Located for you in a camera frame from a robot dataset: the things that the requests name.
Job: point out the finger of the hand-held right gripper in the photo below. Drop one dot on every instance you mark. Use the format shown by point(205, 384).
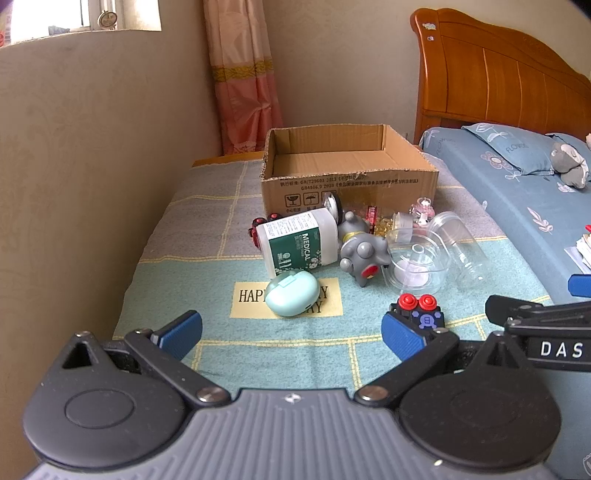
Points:
point(581, 285)
point(515, 307)

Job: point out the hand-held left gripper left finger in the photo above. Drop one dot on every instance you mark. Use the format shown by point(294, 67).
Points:
point(182, 330)

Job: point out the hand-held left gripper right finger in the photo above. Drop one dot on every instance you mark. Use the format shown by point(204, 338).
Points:
point(401, 337)

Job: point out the black toy with red buttons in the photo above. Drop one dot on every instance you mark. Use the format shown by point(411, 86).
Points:
point(420, 316)

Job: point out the clear round plastic container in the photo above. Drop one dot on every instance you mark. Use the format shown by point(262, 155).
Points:
point(418, 267)

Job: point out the clear plastic jar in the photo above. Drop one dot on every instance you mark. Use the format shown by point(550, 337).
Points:
point(464, 251)

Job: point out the grey elephant toy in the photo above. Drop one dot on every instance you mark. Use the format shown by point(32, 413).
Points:
point(362, 251)

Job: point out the mint green oval case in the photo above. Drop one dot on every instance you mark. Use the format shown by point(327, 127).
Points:
point(292, 293)

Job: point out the red toy car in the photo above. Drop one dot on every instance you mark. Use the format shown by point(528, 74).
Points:
point(254, 235)

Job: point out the white green-label medicine bottle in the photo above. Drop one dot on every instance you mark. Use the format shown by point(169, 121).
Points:
point(295, 240)

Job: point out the brown cardboard box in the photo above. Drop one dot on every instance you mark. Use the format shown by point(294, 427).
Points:
point(351, 184)

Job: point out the stack of paper packets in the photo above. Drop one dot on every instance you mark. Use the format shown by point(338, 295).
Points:
point(582, 251)

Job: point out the blue floral bed sheet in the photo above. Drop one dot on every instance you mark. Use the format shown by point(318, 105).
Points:
point(508, 207)

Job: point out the yellow capsule bottle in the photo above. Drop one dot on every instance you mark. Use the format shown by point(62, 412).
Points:
point(383, 226)

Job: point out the grey plush toy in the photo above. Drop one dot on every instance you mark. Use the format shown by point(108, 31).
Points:
point(570, 161)

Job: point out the pink crystal toy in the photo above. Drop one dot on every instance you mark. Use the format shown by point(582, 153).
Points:
point(422, 212)

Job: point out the blue floral pillow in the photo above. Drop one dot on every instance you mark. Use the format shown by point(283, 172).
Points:
point(512, 147)

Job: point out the wooden bed headboard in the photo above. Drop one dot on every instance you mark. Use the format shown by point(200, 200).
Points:
point(485, 78)

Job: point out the pink curtain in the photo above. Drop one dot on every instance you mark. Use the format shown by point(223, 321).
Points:
point(240, 83)

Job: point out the small round clock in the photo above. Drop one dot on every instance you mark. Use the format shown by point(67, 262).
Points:
point(107, 19)

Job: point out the window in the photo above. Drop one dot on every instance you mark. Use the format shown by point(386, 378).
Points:
point(55, 16)

